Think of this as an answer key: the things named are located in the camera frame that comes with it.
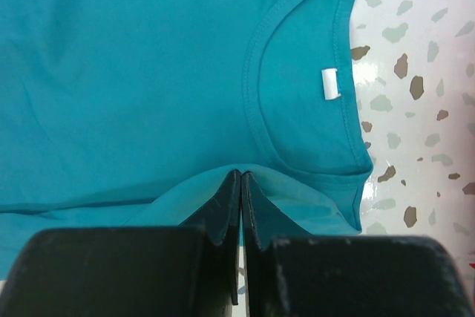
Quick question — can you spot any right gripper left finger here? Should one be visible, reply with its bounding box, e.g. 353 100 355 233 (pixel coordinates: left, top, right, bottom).
1 170 240 316

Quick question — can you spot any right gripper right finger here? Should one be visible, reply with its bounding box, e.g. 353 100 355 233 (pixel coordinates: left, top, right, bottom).
240 173 474 316

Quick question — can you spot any teal t shirt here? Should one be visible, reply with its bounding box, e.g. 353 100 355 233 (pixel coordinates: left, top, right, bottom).
1 0 373 277

